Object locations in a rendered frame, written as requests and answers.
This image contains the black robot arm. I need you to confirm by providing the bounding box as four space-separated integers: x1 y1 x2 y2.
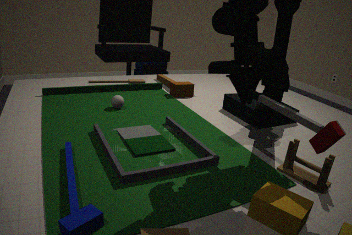
212 0 302 103

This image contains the green mat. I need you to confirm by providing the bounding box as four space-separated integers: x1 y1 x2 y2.
42 89 296 235

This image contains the grey ball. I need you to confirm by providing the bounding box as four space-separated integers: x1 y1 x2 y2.
111 95 124 108

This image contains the blue golf putter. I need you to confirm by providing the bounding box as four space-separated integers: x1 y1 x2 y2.
58 142 104 235

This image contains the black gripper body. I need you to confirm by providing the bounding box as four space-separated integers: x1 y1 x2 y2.
208 37 281 75

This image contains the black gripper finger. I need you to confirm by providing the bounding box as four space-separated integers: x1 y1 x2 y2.
246 75 266 104
226 75 251 105

